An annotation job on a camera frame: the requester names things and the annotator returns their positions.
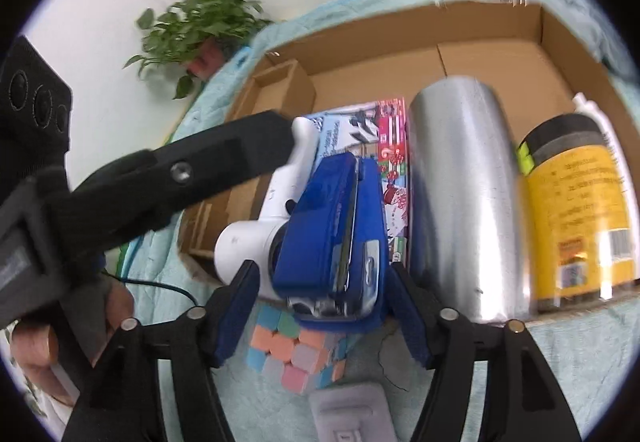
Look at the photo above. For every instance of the white tube bottle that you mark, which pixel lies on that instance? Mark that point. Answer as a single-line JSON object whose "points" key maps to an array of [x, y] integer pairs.
{"points": [[607, 122]]}

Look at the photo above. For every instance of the pastel puzzle cube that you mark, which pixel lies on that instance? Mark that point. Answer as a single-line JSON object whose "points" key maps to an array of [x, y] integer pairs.
{"points": [[280, 347]]}

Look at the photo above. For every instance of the silver cylindrical tin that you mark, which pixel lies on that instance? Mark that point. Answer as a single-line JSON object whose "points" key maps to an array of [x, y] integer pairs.
{"points": [[460, 182]]}

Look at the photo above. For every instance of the yellow label plastic jar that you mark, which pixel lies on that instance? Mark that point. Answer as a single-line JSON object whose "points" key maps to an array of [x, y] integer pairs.
{"points": [[575, 202]]}

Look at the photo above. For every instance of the grey plastic case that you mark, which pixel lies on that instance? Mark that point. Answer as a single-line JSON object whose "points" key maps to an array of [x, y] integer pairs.
{"points": [[350, 412]]}

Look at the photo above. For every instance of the small narrow cardboard box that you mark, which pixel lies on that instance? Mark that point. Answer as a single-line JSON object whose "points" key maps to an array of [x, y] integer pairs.
{"points": [[292, 87]]}

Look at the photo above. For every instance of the colourful printed cartoon box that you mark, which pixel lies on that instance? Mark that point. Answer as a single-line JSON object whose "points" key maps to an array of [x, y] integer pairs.
{"points": [[390, 132]]}

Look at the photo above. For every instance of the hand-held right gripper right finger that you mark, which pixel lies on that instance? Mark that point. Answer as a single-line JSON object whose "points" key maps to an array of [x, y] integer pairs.
{"points": [[410, 317]]}

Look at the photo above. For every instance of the large shallow cardboard box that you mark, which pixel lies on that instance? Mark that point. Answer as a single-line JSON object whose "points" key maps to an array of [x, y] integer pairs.
{"points": [[380, 67]]}

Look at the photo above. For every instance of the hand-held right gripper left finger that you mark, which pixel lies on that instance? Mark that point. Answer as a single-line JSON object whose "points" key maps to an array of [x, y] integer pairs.
{"points": [[235, 317]]}

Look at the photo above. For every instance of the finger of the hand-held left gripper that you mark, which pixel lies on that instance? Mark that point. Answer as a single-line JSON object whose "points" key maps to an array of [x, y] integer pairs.
{"points": [[200, 167]]}

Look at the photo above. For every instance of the white handheld device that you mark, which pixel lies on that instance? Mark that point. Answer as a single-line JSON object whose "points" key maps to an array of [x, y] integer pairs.
{"points": [[245, 239]]}

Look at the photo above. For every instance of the blue stapler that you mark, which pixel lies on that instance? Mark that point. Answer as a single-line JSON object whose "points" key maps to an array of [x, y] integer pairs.
{"points": [[325, 222]]}

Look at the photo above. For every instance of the person's left hand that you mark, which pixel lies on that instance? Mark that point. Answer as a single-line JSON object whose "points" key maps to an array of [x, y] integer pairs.
{"points": [[35, 352]]}

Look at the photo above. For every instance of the small potted green plant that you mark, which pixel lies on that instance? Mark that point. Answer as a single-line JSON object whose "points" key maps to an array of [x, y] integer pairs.
{"points": [[200, 22]]}

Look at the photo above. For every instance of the green sheet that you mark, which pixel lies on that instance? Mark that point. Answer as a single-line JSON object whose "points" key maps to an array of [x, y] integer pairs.
{"points": [[125, 262]]}

